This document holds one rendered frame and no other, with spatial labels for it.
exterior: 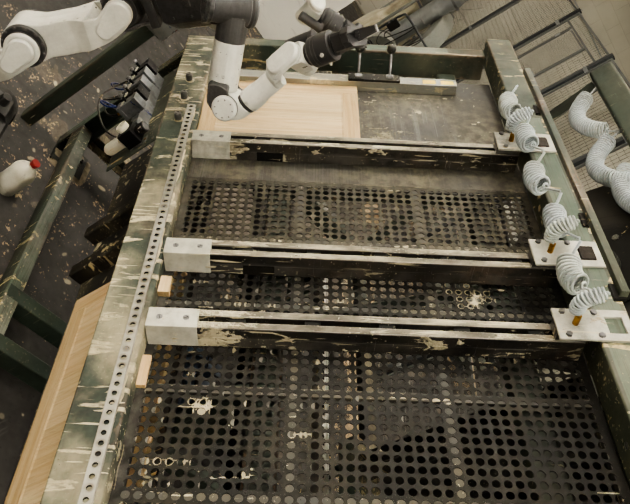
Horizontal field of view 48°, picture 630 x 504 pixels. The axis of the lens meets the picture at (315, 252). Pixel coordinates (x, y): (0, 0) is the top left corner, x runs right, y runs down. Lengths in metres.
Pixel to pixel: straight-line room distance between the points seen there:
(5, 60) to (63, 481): 1.45
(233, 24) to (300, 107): 0.62
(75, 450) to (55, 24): 1.40
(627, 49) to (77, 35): 9.79
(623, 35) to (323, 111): 9.07
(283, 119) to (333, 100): 0.23
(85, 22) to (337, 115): 0.90
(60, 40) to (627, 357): 1.91
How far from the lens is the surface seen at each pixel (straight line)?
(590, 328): 1.84
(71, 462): 1.58
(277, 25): 6.38
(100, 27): 2.39
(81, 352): 2.37
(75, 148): 3.18
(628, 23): 11.38
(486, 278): 1.99
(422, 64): 3.02
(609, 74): 3.21
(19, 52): 2.50
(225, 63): 2.12
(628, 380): 1.78
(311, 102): 2.65
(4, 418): 2.62
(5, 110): 2.96
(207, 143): 2.33
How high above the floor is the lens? 2.00
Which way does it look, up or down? 23 degrees down
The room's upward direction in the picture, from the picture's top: 63 degrees clockwise
